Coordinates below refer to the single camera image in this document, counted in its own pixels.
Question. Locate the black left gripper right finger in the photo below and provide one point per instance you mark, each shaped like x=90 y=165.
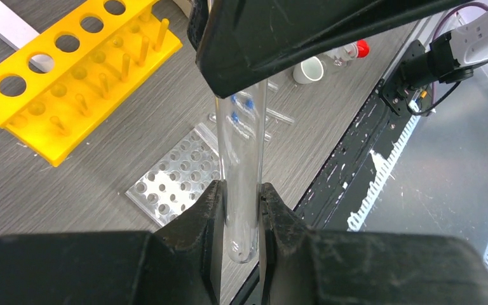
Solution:
x=301 y=265

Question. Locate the white slotted cable duct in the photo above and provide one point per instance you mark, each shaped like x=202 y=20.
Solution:
x=383 y=167

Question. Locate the blue-capped small test tube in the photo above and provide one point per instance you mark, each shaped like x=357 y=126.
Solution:
x=242 y=129

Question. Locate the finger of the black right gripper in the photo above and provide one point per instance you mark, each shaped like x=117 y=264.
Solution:
x=241 y=43

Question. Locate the clear acrylic tube rack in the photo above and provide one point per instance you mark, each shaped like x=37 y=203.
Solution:
x=175 y=182

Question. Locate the yellow plastic test tube rack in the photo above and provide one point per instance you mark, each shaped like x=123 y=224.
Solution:
x=59 y=87

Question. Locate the large clear glass test tube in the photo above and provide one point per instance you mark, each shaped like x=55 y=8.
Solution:
x=241 y=170

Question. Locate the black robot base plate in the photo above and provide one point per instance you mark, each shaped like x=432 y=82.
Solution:
x=341 y=184

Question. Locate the white plastic squeeze bottle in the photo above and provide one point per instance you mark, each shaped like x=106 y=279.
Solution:
x=344 y=54

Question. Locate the small white cup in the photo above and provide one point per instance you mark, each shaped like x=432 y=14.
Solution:
x=308 y=71

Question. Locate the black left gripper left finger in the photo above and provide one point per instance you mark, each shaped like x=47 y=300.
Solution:
x=177 y=264

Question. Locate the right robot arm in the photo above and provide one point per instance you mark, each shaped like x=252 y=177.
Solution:
x=452 y=57

